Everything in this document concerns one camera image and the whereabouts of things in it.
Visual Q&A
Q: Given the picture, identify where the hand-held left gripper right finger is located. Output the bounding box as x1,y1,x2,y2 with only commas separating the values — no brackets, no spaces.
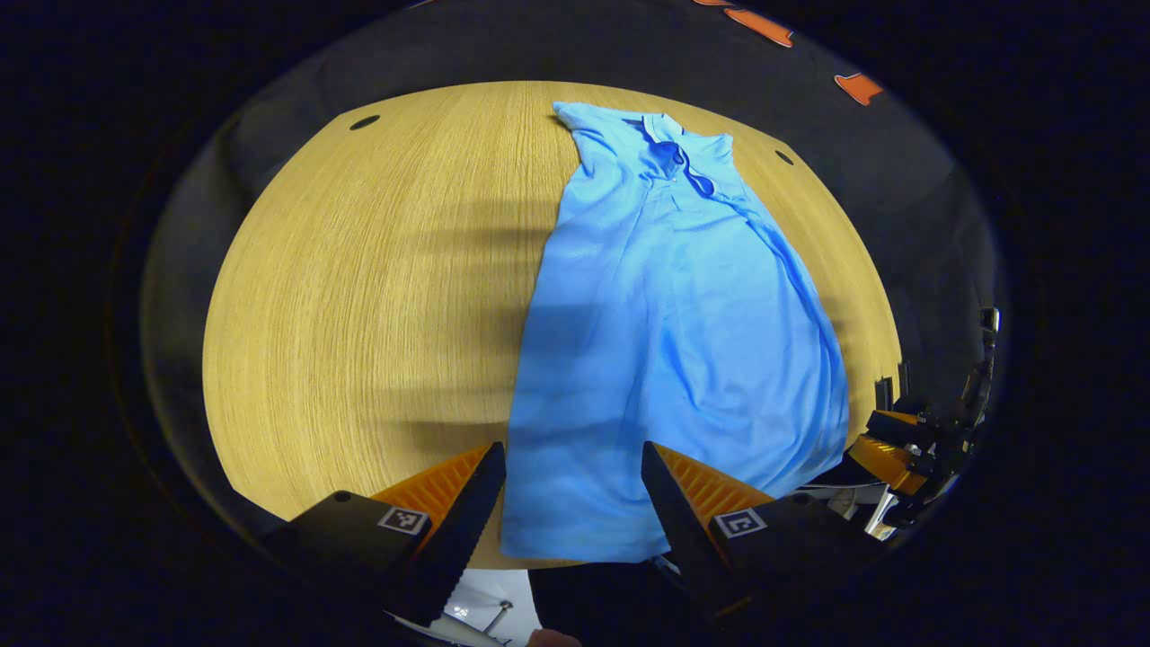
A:
640,440,886,625

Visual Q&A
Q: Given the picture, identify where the light blue T-shirt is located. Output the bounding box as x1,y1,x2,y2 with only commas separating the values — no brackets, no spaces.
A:
500,101,851,563

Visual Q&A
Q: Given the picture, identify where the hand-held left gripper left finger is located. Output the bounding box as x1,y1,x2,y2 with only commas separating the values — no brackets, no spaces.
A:
261,440,508,628

